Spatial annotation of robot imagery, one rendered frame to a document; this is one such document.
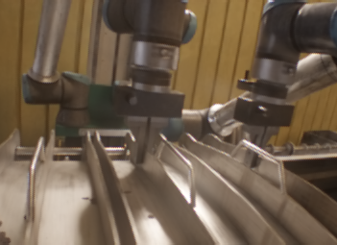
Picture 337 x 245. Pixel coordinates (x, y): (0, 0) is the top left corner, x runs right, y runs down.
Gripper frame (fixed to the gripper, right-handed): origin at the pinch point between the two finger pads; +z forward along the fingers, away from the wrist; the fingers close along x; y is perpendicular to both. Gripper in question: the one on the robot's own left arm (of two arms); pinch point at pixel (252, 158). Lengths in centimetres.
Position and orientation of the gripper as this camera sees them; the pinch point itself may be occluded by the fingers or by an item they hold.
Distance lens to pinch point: 57.5
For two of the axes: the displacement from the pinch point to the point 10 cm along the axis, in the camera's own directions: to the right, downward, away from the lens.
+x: 9.2, 0.4, 3.9
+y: 3.6, 2.8, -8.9
